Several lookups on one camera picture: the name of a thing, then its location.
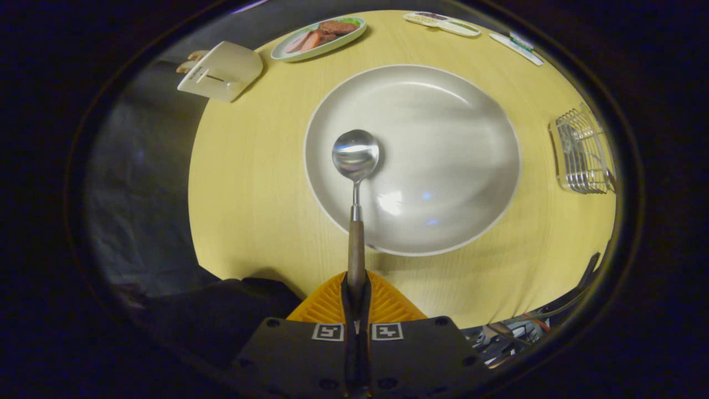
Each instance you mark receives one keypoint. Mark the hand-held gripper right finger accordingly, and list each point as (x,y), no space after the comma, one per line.
(364,360)

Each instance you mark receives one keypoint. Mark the pink ham slice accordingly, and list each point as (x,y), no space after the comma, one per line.
(296,43)

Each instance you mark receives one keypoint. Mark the white toaster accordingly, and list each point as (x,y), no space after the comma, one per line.
(227,69)

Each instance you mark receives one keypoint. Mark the green-rimmed food plate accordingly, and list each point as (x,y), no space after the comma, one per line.
(285,52)

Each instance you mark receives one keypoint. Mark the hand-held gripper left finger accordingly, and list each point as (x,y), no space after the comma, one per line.
(349,360)

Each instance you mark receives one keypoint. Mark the dark cloth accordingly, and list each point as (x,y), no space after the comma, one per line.
(221,316)

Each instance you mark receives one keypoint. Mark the brown meat slice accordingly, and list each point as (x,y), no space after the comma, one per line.
(338,27)

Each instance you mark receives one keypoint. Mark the clear plastic water bottle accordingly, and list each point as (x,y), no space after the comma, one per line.
(521,41)

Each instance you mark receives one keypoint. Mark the large white plate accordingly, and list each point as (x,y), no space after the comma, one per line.
(443,155)

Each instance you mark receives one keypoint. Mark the white square coaster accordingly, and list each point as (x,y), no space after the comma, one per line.
(512,49)

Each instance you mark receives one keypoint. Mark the white divided seasoning dish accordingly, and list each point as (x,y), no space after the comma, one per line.
(443,24)

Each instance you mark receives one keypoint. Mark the red sausage slice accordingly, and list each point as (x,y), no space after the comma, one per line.
(316,41)

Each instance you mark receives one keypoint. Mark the toasted bread slice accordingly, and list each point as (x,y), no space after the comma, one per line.
(184,68)
(198,55)

